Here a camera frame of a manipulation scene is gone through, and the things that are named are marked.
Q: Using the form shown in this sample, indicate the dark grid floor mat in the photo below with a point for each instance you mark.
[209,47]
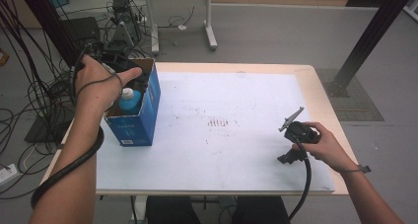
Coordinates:
[358,99]

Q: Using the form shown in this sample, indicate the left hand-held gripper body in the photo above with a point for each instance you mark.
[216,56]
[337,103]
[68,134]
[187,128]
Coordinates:
[120,63]

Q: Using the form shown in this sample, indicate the person's left hand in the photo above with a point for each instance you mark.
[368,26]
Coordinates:
[98,86]

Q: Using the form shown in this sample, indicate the person's right hand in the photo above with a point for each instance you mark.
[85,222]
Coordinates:
[328,148]

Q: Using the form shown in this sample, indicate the camera equipment on stand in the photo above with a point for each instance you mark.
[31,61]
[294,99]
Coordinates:
[121,26]

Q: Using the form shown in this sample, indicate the white power strip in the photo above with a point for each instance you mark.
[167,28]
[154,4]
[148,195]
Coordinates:
[7,175]

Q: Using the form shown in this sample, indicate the blue cardboard box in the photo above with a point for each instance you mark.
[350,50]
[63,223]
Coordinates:
[136,128]

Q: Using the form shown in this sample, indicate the dark floor plate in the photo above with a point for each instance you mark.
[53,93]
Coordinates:
[42,132]

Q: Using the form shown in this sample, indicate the black equipment case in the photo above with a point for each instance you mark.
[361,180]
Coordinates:
[82,31]

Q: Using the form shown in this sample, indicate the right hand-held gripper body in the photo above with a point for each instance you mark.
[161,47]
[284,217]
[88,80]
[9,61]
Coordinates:
[300,132]

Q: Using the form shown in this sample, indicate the black metal post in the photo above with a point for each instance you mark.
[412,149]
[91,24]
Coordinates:
[49,23]
[371,39]

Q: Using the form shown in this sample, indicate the blue bottle with white cap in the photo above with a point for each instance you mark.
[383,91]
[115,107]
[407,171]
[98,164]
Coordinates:
[129,102]

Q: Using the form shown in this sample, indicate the person's dark clothing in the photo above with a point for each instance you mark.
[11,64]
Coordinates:
[213,210]

